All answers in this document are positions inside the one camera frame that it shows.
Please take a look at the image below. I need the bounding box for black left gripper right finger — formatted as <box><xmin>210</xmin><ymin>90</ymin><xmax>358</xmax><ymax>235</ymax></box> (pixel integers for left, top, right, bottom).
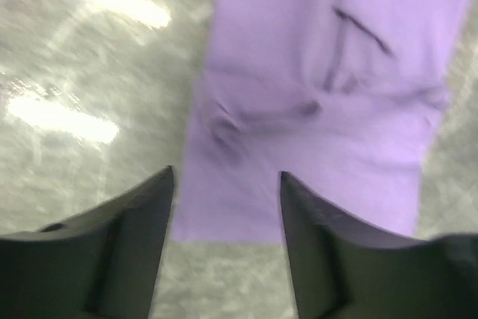
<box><xmin>280</xmin><ymin>172</ymin><xmax>477</xmax><ymax>319</ymax></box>

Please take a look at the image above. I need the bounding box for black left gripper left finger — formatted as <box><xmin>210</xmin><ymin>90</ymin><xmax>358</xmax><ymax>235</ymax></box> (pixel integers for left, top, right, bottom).
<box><xmin>1</xmin><ymin>167</ymin><xmax>174</xmax><ymax>318</ymax></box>

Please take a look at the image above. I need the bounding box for purple t shirt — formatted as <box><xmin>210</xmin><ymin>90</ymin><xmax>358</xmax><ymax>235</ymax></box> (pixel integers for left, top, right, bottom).
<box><xmin>172</xmin><ymin>0</ymin><xmax>470</xmax><ymax>243</ymax></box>

